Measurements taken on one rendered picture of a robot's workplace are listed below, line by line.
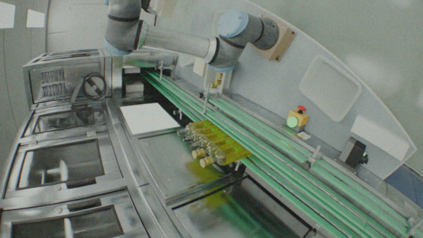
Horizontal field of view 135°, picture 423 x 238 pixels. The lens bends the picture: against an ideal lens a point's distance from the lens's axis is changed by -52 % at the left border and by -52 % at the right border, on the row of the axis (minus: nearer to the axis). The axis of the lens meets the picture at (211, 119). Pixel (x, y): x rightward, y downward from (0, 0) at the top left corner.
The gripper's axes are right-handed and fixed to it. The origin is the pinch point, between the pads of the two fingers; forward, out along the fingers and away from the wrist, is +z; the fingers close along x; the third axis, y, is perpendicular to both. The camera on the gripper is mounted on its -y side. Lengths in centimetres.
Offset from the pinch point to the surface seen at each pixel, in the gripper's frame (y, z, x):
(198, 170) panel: -85, 0, 48
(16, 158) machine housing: -48, -95, 66
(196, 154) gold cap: -84, -5, 34
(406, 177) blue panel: -156, 64, -7
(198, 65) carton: -21.6, 27.9, 32.4
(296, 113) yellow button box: -92, 29, 8
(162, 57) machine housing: 26, 23, 54
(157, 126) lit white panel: -44, -2, 62
